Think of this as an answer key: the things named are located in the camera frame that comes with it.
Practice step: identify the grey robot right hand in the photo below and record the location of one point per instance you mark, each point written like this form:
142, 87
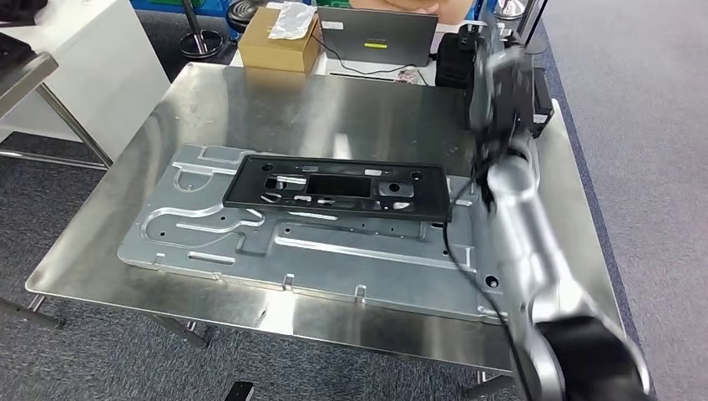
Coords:
500, 94

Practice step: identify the black plastic bracket part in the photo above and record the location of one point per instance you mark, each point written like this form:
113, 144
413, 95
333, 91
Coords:
343, 188

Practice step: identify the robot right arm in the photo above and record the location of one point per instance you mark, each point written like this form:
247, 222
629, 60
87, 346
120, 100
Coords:
531, 260

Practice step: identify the stainless steel workbench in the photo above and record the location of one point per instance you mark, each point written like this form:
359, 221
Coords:
276, 116

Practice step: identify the black bag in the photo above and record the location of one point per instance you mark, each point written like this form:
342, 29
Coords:
453, 61

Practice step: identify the small colourful card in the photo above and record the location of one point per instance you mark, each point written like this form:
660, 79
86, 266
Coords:
406, 76

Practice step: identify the white desk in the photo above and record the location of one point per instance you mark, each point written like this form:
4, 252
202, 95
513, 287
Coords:
376, 71

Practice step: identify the person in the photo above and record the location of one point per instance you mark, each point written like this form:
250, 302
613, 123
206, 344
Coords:
406, 8

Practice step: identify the grey laptop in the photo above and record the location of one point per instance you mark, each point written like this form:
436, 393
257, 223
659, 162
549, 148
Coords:
376, 39

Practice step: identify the clear plastic bag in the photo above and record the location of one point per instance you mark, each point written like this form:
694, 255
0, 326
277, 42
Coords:
290, 21

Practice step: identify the brown cardboard box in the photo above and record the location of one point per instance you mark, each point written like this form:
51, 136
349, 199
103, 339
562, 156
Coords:
279, 47

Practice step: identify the grey stamped metal plate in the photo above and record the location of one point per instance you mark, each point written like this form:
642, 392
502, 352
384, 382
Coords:
310, 249

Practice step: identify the black round stool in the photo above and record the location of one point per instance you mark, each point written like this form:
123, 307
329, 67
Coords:
240, 14

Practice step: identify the black stanchion with round base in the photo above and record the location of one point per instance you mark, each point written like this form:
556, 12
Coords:
200, 39

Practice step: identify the black robot foot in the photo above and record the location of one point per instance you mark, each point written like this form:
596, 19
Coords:
239, 392

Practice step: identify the stainless steel table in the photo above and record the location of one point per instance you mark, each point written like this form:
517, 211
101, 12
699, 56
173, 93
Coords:
33, 88

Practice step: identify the black object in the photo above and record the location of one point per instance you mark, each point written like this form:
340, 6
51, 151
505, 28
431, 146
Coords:
19, 10

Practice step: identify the dark object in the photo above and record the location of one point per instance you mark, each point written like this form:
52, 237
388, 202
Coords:
14, 50

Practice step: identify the silver post with round base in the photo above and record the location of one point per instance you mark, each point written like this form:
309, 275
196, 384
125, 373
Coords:
520, 16

